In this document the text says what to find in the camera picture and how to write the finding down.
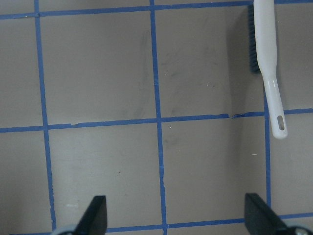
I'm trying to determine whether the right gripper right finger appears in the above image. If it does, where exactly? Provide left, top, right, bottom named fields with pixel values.
left=244, top=192, right=313, bottom=235

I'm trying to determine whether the beige hand brush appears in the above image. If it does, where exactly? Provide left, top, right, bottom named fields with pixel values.
left=248, top=0, right=288, bottom=140

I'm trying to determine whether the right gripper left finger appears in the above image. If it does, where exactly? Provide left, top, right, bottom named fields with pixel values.
left=51, top=195, right=108, bottom=235

